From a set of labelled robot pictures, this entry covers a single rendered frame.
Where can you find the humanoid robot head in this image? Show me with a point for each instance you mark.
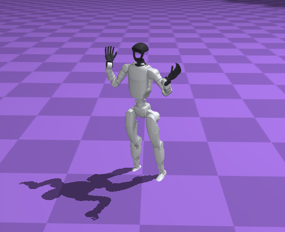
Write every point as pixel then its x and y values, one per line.
pixel 139 48

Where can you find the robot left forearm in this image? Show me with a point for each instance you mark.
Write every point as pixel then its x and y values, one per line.
pixel 167 89

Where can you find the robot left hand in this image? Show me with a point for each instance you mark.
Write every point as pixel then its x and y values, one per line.
pixel 173 74

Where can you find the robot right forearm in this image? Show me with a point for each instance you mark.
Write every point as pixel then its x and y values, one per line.
pixel 109 72

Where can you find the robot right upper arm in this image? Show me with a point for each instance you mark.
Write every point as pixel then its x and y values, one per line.
pixel 121 75

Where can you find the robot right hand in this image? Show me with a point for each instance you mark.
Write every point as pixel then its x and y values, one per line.
pixel 109 56

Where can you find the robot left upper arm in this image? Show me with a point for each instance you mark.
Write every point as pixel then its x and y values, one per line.
pixel 155 75

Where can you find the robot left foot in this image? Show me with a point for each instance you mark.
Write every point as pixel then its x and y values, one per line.
pixel 161 176

